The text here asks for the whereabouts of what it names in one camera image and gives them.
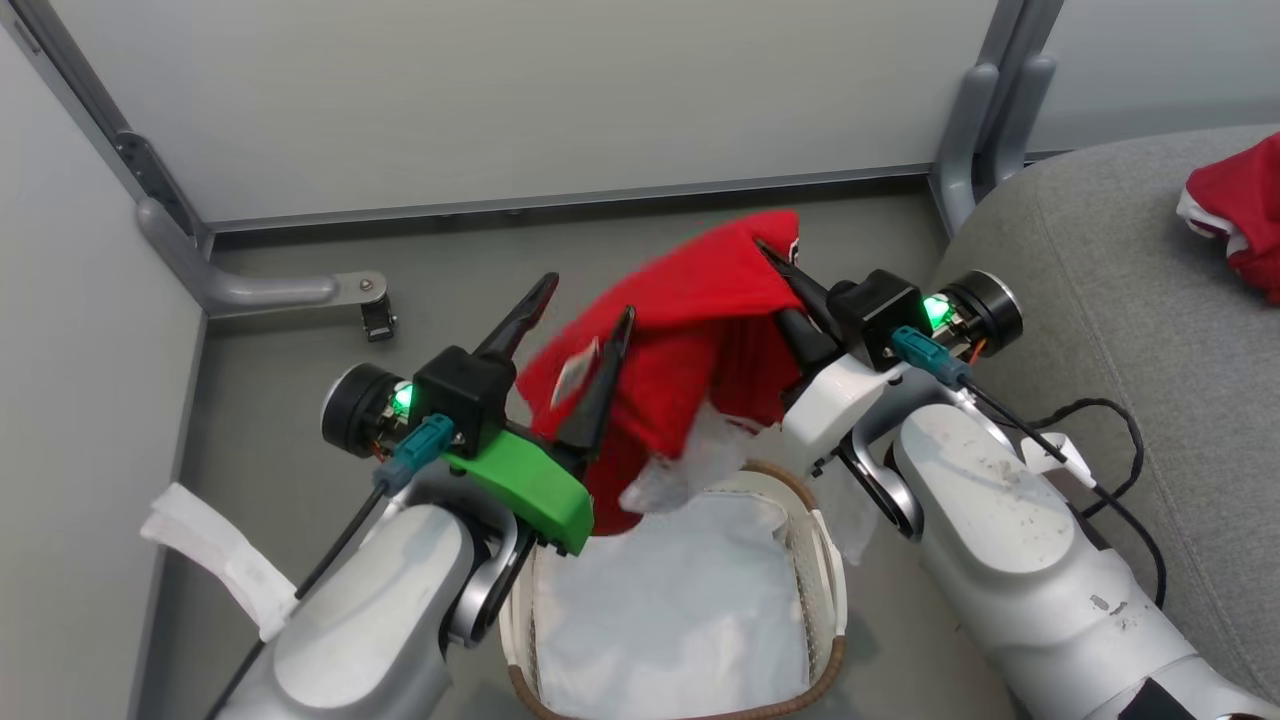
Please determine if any white strap on right cable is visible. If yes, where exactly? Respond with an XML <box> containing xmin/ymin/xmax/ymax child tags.
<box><xmin>1020</xmin><ymin>431</ymin><xmax>1099</xmax><ymax>490</ymax></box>

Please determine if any white strap on left cable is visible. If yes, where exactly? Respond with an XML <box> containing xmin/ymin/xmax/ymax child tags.
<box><xmin>140</xmin><ymin>483</ymin><xmax>301</xmax><ymax>643</ymax></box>

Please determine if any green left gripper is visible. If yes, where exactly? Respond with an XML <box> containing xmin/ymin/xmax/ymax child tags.
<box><xmin>320</xmin><ymin>272</ymin><xmax>637</xmax><ymax>557</ymax></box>

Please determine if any grey double partition post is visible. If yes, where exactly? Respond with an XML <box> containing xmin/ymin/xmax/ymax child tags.
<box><xmin>975</xmin><ymin>0</ymin><xmax>1067</xmax><ymax>73</ymax></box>

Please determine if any grey fabric sofa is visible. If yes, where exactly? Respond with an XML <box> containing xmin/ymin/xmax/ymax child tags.
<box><xmin>928</xmin><ymin>124</ymin><xmax>1280</xmax><ymax>706</ymax></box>

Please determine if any grey slanted partition post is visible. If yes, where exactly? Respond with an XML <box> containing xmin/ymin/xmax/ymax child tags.
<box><xmin>0</xmin><ymin>0</ymin><xmax>213</xmax><ymax>253</ymax></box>

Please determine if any white wicker-rimmed laundry basket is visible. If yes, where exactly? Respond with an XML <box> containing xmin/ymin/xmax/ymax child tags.
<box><xmin>496</xmin><ymin>460</ymin><xmax>850</xmax><ymax>720</ymax></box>

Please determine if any grey partition support foot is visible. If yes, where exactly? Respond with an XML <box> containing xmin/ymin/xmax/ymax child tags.
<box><xmin>136</xmin><ymin>196</ymin><xmax>390</xmax><ymax>322</ymax></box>

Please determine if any black caster wheel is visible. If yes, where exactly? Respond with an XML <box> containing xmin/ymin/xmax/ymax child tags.
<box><xmin>359</xmin><ymin>295</ymin><xmax>399</xmax><ymax>344</ymax></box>

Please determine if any grey partition post foot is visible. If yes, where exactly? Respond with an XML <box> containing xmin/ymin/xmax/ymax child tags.
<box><xmin>990</xmin><ymin>52</ymin><xmax>1059</xmax><ymax>193</ymax></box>
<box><xmin>929</xmin><ymin>62</ymin><xmax>1002</xmax><ymax>238</ymax></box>

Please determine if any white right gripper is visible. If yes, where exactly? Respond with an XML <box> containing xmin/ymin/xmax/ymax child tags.
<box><xmin>754</xmin><ymin>239</ymin><xmax>1024</xmax><ymax>477</ymax></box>

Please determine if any grey partition bottom rail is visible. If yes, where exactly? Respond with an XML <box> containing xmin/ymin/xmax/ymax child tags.
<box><xmin>205</xmin><ymin>162</ymin><xmax>938</xmax><ymax>237</ymax></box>

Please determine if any white strap on cable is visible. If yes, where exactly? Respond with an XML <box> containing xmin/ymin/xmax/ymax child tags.
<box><xmin>1020</xmin><ymin>431</ymin><xmax>1099</xmax><ymax>490</ymax></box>
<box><xmin>140</xmin><ymin>483</ymin><xmax>301</xmax><ymax>643</ymax></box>

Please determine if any red garment with white trim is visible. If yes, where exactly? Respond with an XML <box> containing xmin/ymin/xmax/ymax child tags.
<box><xmin>1176</xmin><ymin>132</ymin><xmax>1280</xmax><ymax>307</ymax></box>

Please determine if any red garment with white tag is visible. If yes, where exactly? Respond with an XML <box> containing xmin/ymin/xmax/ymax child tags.
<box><xmin>514</xmin><ymin>207</ymin><xmax>803</xmax><ymax>537</ymax></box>

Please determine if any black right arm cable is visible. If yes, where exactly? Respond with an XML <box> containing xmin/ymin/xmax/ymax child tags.
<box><xmin>889</xmin><ymin>325</ymin><xmax>1171</xmax><ymax>611</ymax></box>

